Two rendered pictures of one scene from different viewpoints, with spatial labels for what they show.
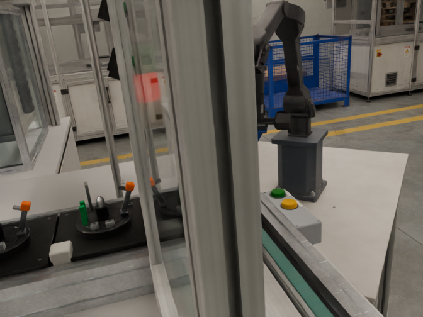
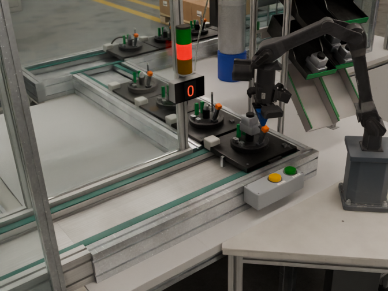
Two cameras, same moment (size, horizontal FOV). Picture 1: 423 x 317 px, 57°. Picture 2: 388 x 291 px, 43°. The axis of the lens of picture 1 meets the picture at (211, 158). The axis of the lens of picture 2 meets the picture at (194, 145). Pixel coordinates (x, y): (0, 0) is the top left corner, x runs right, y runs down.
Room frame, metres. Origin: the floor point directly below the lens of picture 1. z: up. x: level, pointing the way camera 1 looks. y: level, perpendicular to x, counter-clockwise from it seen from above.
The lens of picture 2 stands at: (0.16, -1.36, 1.82)
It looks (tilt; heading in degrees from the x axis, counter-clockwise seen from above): 28 degrees down; 68
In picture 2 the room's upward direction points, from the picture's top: 2 degrees counter-clockwise
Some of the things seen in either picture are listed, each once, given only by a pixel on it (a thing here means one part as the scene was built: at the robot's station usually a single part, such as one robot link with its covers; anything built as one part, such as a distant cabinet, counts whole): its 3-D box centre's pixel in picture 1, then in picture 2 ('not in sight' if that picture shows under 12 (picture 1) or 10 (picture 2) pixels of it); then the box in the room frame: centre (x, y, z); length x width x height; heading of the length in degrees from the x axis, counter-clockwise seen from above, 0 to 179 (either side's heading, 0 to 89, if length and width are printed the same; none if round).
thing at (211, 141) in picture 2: not in sight; (211, 142); (0.82, 0.11, 0.97); 0.05 x 0.05 x 0.04; 14
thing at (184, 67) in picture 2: not in sight; (185, 64); (0.72, 0.11, 1.28); 0.05 x 0.05 x 0.05
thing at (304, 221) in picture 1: (289, 215); (274, 186); (0.90, -0.19, 0.93); 0.21 x 0.07 x 0.06; 14
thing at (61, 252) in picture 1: (101, 210); (205, 112); (0.87, 0.29, 1.01); 0.24 x 0.24 x 0.13; 14
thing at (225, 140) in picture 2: not in sight; (249, 146); (0.93, 0.04, 0.96); 0.24 x 0.24 x 0.02; 14
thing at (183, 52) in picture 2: not in sight; (184, 50); (0.72, 0.11, 1.33); 0.05 x 0.05 x 0.05
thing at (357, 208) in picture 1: (286, 192); (359, 194); (1.22, -0.25, 0.84); 0.90 x 0.70 x 0.03; 149
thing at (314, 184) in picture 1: (299, 162); (366, 173); (1.19, -0.29, 0.96); 0.15 x 0.15 x 0.20; 59
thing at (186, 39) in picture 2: not in sight; (183, 35); (0.72, 0.11, 1.38); 0.05 x 0.05 x 0.05
